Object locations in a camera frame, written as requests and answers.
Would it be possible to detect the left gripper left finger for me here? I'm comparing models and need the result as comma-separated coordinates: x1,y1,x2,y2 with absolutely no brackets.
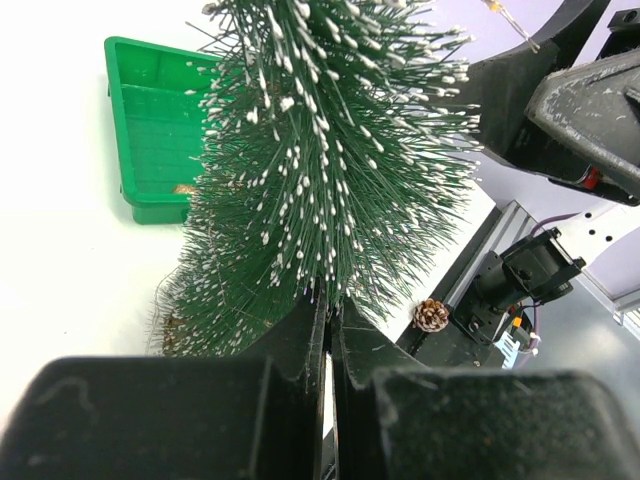
1,292,327,479

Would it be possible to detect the gold bauble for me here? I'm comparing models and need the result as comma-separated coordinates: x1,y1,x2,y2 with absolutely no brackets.
172,184,197,195

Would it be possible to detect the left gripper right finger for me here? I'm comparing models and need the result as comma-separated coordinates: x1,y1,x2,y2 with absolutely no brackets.
331,302,639,479

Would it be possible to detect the green plastic tray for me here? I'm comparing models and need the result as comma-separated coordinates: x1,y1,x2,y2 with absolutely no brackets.
104,36,218,225

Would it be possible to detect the small green christmas tree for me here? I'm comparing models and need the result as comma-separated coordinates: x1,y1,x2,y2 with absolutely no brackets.
157,1,480,357

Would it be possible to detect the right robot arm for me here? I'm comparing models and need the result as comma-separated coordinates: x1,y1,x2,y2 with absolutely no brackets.
451,1,639,345

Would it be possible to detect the pine cone pair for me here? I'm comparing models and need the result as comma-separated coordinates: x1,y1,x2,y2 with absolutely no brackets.
412,298,449,333

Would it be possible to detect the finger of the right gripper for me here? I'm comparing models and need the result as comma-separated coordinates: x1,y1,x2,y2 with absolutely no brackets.
458,0,609,175
526,49,639,205

